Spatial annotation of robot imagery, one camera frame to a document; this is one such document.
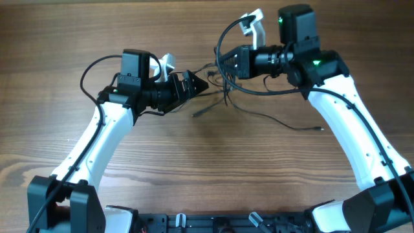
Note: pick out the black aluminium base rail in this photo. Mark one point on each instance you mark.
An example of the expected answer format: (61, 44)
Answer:
(289, 222)

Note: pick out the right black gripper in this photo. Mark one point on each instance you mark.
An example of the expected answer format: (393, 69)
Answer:
(244, 61)

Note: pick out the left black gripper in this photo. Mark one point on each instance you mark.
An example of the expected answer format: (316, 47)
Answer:
(178, 97)

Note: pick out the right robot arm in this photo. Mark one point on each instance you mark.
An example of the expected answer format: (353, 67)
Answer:
(384, 178)

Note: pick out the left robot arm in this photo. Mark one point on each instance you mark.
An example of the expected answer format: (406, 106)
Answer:
(67, 200)

